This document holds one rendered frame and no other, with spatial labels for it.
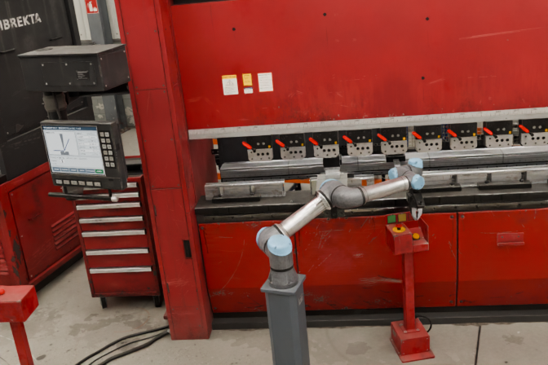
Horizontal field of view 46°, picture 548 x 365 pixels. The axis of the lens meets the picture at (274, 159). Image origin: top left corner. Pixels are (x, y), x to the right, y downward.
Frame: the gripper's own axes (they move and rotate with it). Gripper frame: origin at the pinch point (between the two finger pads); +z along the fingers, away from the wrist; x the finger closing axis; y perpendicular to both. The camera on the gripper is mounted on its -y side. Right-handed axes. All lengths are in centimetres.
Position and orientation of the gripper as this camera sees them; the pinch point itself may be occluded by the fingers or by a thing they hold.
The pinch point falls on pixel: (416, 218)
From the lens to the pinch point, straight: 370.1
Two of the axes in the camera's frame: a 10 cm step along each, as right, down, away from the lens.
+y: -1.4, -3.9, 9.1
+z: 0.8, 9.1, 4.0
